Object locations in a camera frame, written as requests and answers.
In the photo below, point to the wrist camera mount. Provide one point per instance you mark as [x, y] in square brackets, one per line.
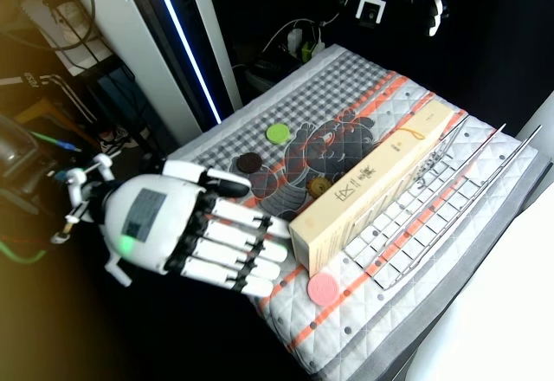
[117, 270]
[370, 8]

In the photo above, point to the green connector block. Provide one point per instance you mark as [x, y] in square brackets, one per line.
[310, 50]

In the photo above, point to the green toy sandwich cookie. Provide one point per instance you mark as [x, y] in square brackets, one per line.
[277, 133]

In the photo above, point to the brown toy sandwich cookie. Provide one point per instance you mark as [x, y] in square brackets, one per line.
[248, 163]

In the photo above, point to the white power strip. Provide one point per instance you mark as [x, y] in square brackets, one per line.
[86, 58]

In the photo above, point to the yellow toy flower cookie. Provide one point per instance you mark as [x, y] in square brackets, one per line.
[316, 186]

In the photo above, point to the grey quilt with bear print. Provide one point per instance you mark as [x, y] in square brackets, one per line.
[324, 95]

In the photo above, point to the pink toy sandwich cookie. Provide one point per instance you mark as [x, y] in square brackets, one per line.
[323, 287]

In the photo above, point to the white column with blue light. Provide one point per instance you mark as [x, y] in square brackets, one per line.
[143, 52]

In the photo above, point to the white power adapter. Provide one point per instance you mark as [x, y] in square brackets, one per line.
[295, 40]

